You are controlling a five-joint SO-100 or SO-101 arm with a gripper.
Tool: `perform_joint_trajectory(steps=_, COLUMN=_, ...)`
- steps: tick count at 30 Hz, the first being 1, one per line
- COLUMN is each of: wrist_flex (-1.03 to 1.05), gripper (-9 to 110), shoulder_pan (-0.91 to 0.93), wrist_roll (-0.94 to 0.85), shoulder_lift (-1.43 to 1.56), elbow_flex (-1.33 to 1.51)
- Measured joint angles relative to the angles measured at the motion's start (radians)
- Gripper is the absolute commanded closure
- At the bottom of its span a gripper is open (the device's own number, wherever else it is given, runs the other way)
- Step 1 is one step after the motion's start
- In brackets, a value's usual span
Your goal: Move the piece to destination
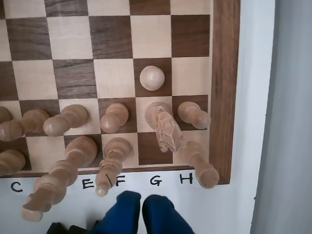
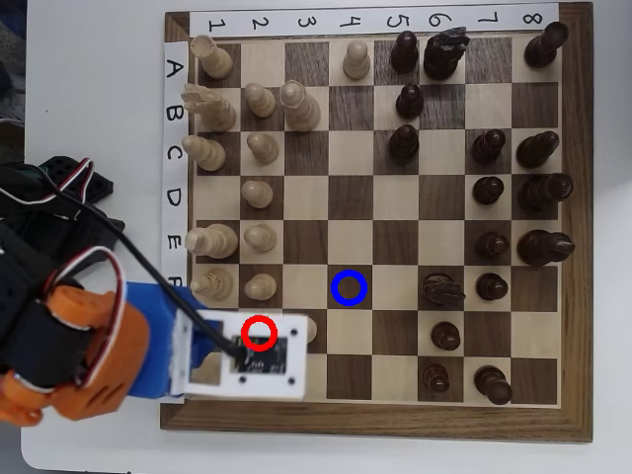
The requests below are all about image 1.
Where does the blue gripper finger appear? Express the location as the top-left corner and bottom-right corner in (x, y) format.
(92, 191), (142, 234)
(142, 194), (195, 234)

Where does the light wooden bishop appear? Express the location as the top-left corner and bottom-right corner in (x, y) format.
(95, 137), (134, 197)
(0, 149), (26, 177)

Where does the light wooden rook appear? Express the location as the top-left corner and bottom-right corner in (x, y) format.
(179, 140), (220, 190)

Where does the light wooden knight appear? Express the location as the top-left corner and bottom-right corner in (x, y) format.
(145, 101), (184, 154)

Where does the wooden chessboard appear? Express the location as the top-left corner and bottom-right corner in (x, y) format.
(0, 0), (241, 185)

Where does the light wooden pawn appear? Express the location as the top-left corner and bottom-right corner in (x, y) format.
(177, 101), (212, 130)
(99, 102), (130, 134)
(43, 104), (89, 137)
(0, 106), (12, 125)
(0, 109), (51, 142)
(139, 65), (166, 92)

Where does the light wooden king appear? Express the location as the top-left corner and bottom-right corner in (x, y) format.
(20, 136), (98, 222)

